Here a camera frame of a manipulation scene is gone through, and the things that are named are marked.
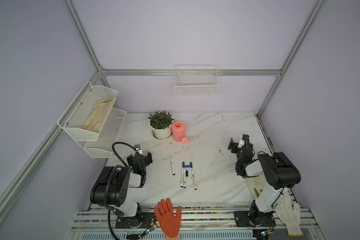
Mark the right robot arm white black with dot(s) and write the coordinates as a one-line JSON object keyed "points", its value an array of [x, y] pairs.
{"points": [[279, 172]]}

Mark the orange rubber glove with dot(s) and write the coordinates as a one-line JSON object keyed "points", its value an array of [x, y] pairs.
{"points": [[169, 221]]}

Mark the beige green work glove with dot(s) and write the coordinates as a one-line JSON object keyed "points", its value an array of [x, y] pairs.
{"points": [[256, 185]]}

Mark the white upper mesh shelf bin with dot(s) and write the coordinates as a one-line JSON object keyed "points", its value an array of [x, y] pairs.
{"points": [[73, 119]]}

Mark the white wire wall basket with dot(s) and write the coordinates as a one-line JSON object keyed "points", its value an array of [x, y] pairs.
{"points": [[196, 80]]}

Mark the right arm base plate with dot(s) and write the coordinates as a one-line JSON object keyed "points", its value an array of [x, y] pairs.
{"points": [[248, 219]]}

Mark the potted green plant white pot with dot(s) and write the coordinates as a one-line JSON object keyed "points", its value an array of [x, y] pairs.
{"points": [[161, 124]]}

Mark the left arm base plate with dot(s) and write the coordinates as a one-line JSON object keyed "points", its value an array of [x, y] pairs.
{"points": [[140, 221]]}

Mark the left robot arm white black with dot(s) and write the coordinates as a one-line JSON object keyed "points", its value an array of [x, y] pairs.
{"points": [[111, 188]]}

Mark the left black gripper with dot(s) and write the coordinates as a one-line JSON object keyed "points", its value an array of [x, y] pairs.
{"points": [[147, 159]]}

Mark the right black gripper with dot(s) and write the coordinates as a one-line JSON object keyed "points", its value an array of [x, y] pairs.
{"points": [[235, 146]]}

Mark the white mesh shelf bin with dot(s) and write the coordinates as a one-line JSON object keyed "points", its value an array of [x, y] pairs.
{"points": [[73, 119], [102, 147]]}

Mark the white knit glove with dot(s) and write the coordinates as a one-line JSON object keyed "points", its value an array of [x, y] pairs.
{"points": [[289, 215]]}

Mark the pink watering can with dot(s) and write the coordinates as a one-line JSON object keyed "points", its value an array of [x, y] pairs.
{"points": [[179, 132]]}

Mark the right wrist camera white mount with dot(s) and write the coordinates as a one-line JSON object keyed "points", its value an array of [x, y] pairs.
{"points": [[242, 142]]}

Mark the white marker black tip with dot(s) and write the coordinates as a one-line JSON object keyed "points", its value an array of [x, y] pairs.
{"points": [[172, 166]]}

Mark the white lower mesh shelf bin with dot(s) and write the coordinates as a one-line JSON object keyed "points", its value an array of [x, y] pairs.
{"points": [[102, 147]]}

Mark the white marker blue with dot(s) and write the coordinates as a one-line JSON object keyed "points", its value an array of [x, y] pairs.
{"points": [[184, 177]]}

